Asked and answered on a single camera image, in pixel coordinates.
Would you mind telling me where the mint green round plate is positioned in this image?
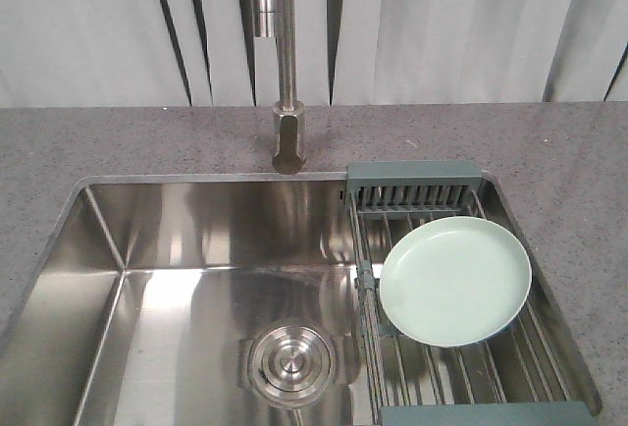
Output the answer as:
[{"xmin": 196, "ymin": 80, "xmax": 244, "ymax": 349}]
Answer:
[{"xmin": 379, "ymin": 216, "xmax": 533, "ymax": 347}]

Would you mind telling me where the teal and steel dish rack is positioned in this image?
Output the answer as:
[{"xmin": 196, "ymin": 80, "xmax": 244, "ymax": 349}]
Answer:
[{"xmin": 344, "ymin": 161, "xmax": 602, "ymax": 425}]

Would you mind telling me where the stainless steel sink basin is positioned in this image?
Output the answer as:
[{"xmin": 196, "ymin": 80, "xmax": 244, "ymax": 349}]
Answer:
[{"xmin": 0, "ymin": 171, "xmax": 603, "ymax": 426}]

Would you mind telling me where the round steel sink drain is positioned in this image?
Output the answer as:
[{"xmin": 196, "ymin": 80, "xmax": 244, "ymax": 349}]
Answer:
[{"xmin": 238, "ymin": 317, "xmax": 344, "ymax": 410}]

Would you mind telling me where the stainless steel faucet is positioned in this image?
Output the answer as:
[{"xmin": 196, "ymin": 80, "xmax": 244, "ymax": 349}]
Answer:
[{"xmin": 251, "ymin": 0, "xmax": 306, "ymax": 175}]

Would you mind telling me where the white pleated curtain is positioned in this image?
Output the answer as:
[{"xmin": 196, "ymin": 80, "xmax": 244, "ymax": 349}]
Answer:
[{"xmin": 1, "ymin": 0, "xmax": 627, "ymax": 108}]

